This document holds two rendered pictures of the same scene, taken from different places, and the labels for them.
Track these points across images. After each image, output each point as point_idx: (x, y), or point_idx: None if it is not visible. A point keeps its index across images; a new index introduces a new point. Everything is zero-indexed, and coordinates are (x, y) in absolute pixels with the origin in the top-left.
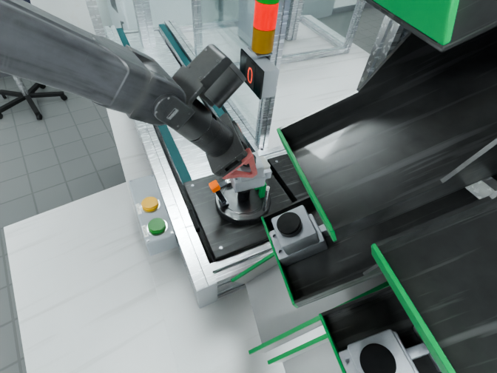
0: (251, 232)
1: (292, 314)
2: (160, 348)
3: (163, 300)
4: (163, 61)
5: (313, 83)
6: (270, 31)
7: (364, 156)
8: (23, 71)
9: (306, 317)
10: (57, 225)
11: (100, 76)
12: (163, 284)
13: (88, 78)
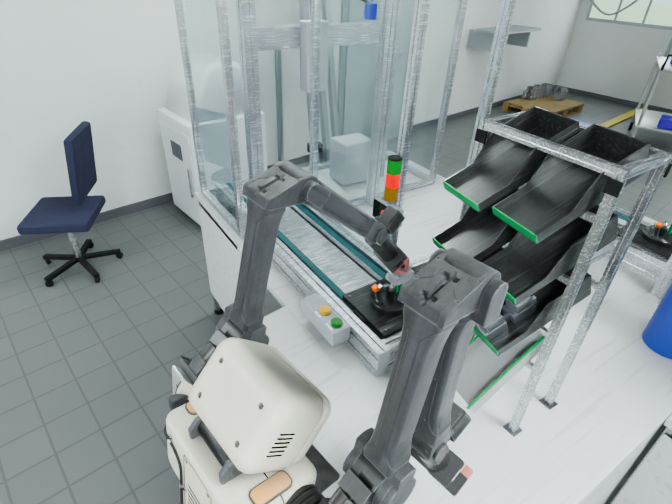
0: (402, 318)
1: None
2: (358, 401)
3: (349, 375)
4: None
5: (411, 213)
6: (396, 188)
7: (468, 242)
8: (351, 225)
9: None
10: None
11: (366, 224)
12: (344, 366)
13: (363, 225)
